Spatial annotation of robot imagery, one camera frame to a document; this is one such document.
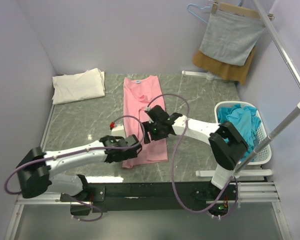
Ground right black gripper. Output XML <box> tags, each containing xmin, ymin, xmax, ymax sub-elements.
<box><xmin>140</xmin><ymin>120</ymin><xmax>169</xmax><ymax>144</ymax></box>

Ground pink t shirt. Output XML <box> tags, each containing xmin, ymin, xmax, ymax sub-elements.
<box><xmin>122</xmin><ymin>75</ymin><xmax>168</xmax><ymax>169</ymax></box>

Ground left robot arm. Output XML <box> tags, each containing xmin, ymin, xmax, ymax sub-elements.
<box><xmin>17</xmin><ymin>134</ymin><xmax>142</xmax><ymax>201</ymax></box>

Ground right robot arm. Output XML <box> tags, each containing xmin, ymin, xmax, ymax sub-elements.
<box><xmin>143</xmin><ymin>105</ymin><xmax>248</xmax><ymax>200</ymax></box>

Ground black base beam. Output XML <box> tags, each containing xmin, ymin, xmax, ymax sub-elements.
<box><xmin>60</xmin><ymin>181</ymin><xmax>238</xmax><ymax>217</ymax></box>

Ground folded white t shirt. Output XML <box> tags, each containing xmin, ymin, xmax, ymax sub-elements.
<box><xmin>52</xmin><ymin>68</ymin><xmax>106</xmax><ymax>105</ymax></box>

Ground teal t shirt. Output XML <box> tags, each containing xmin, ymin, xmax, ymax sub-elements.
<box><xmin>217</xmin><ymin>104</ymin><xmax>262</xmax><ymax>161</ymax></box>

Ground brown hanging cloth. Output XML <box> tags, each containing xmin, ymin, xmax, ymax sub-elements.
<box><xmin>192</xmin><ymin>46</ymin><xmax>256</xmax><ymax>86</ymax></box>

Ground grey hanging cloth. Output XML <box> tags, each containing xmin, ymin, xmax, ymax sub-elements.
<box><xmin>199</xmin><ymin>10</ymin><xmax>265</xmax><ymax>66</ymax></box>

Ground wooden clip hanger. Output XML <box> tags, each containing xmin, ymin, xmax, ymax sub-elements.
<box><xmin>210</xmin><ymin>0</ymin><xmax>261</xmax><ymax>20</ymax></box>

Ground metal clothes rack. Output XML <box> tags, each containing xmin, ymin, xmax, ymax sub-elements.
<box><xmin>181</xmin><ymin>0</ymin><xmax>300</xmax><ymax>178</ymax></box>

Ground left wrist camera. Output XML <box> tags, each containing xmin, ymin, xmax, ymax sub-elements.
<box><xmin>110</xmin><ymin>121</ymin><xmax>126</xmax><ymax>138</ymax></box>

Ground aluminium rail frame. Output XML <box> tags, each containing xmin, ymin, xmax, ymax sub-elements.
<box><xmin>3</xmin><ymin>104</ymin><xmax>291</xmax><ymax>240</ymax></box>

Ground blue wire hanger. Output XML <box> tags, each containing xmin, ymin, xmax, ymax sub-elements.
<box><xmin>186</xmin><ymin>0</ymin><xmax>244</xmax><ymax>25</ymax></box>

